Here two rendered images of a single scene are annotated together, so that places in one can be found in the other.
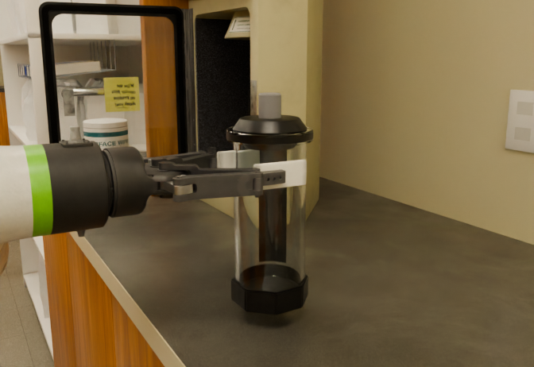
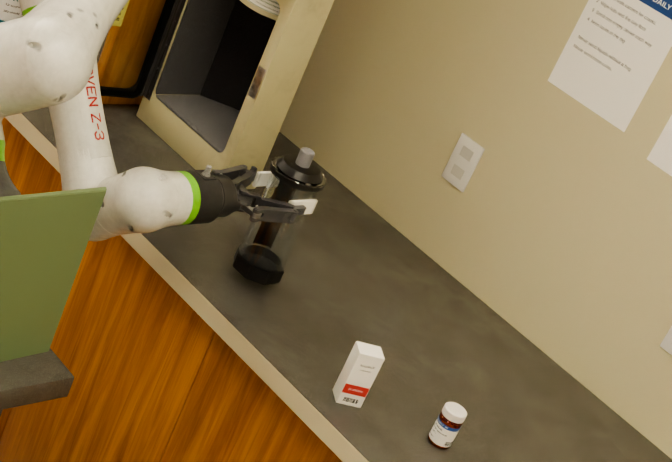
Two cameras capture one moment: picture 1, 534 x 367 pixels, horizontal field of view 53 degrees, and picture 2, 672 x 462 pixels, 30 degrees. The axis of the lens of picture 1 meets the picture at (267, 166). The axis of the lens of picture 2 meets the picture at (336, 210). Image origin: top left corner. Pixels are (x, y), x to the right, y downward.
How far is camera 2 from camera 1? 1.71 m
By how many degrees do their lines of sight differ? 26
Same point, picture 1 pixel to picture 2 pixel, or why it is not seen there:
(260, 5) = (293, 12)
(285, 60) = (294, 56)
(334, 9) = not seen: outside the picture
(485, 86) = (446, 117)
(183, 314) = (195, 268)
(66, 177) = (207, 201)
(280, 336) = (262, 298)
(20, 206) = (185, 215)
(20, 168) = (189, 194)
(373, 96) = (345, 63)
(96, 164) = (219, 194)
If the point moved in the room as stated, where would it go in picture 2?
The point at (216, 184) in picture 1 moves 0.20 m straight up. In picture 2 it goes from (273, 215) to (315, 117)
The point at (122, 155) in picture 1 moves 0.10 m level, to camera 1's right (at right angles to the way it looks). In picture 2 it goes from (227, 186) to (280, 200)
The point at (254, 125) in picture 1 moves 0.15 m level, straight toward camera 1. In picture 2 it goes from (296, 173) to (314, 216)
